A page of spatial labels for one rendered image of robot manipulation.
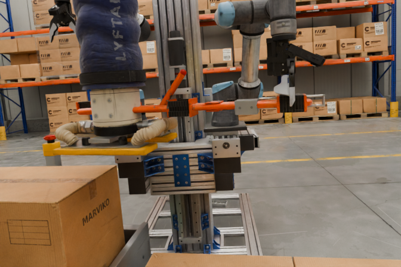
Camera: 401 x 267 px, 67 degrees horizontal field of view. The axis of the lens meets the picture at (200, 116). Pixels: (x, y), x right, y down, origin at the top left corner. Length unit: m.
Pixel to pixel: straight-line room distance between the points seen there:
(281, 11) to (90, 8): 0.58
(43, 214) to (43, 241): 0.09
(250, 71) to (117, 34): 0.74
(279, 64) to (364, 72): 9.54
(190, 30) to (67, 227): 1.20
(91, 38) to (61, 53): 8.27
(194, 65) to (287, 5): 0.95
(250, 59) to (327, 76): 8.59
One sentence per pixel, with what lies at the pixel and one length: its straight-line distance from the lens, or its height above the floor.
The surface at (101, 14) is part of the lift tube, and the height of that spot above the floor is 1.51.
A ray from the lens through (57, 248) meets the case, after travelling 1.12.
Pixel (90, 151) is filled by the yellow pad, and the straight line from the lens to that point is 1.03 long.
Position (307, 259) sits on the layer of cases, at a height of 0.54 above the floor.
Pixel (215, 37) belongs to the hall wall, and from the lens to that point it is 9.62.
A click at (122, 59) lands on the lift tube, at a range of 1.02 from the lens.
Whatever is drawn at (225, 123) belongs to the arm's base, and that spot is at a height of 1.06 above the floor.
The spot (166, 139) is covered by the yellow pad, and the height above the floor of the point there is 1.08.
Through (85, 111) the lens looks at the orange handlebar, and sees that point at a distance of 1.16.
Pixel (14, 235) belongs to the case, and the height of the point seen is 0.83.
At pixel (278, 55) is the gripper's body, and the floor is 1.34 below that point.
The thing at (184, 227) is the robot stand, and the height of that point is 0.42.
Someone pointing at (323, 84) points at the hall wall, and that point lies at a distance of 10.02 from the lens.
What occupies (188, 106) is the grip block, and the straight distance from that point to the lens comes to 0.97.
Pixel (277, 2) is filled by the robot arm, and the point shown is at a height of 1.49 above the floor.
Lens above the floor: 1.28
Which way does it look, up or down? 7 degrees down
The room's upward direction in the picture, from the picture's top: 4 degrees counter-clockwise
